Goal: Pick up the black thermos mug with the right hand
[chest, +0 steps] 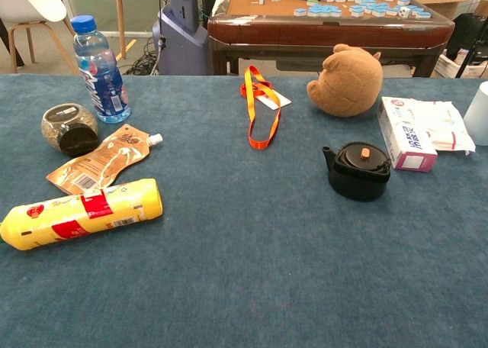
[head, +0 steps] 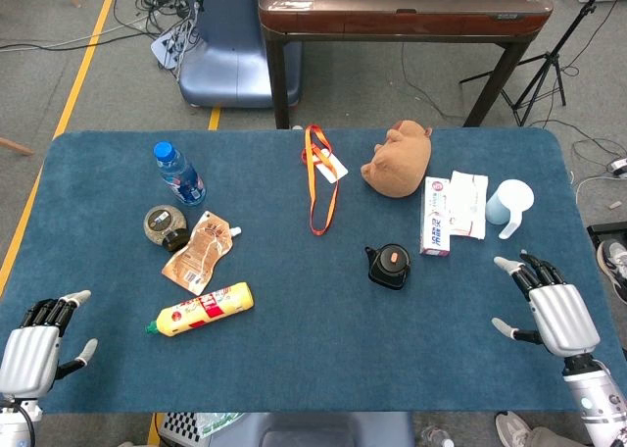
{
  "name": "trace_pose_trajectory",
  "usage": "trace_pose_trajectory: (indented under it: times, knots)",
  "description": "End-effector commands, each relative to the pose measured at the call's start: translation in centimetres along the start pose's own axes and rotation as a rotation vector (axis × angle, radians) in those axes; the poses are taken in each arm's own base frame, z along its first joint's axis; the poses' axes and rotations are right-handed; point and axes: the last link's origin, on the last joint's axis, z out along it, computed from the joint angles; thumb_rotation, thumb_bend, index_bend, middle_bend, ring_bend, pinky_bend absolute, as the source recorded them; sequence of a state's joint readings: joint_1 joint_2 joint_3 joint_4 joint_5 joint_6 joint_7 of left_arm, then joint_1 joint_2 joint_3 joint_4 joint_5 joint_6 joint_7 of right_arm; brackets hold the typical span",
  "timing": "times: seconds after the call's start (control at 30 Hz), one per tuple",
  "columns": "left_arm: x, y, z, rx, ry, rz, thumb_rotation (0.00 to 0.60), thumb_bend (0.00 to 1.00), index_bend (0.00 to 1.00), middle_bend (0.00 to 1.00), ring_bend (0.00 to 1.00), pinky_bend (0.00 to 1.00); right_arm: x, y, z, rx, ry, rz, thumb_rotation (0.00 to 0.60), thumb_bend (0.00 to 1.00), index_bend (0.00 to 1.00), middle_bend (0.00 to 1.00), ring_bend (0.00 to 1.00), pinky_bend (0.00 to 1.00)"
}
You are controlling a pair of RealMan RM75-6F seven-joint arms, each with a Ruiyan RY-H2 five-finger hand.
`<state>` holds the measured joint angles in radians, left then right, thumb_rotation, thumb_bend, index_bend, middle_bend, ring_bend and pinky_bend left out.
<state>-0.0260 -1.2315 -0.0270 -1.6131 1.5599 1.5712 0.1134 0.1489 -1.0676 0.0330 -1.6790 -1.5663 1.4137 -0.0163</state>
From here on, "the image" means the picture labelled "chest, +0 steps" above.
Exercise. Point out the black teapot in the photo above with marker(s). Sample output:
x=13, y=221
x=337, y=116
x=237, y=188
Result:
x=358, y=180

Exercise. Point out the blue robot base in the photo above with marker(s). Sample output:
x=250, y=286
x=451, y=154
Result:
x=179, y=46

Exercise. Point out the white badge card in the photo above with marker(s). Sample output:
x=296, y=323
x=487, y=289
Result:
x=276, y=102

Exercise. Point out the blue tablecloth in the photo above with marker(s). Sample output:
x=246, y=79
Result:
x=244, y=268

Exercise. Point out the yellow plastic bottle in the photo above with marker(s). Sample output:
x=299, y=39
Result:
x=126, y=203

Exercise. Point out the brown plush toy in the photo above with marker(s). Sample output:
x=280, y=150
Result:
x=350, y=84

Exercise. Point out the brown spout pouch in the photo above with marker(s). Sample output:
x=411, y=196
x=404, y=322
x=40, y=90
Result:
x=103, y=161

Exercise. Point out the brown mahjong table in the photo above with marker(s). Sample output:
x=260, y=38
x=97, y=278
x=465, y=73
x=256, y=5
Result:
x=324, y=35

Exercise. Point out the white toothpaste box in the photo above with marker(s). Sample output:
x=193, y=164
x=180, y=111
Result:
x=404, y=142

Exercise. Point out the blue capped water bottle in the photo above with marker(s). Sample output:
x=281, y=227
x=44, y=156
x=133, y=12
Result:
x=101, y=84

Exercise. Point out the glass jar with black lid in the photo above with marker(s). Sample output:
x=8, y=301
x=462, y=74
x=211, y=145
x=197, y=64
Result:
x=68, y=123

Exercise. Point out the wooden pole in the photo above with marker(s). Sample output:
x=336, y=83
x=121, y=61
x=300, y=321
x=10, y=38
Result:
x=120, y=20

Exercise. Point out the white tissue pack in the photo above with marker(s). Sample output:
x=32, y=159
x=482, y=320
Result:
x=450, y=119

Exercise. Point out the white face-up mahjong tile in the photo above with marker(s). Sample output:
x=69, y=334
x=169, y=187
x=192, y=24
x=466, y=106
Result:
x=405, y=12

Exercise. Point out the pale blue plastic cup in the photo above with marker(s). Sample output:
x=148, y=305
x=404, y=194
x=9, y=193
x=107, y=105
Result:
x=478, y=115

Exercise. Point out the white chair with wooden legs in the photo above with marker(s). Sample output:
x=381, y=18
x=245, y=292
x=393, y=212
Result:
x=30, y=0

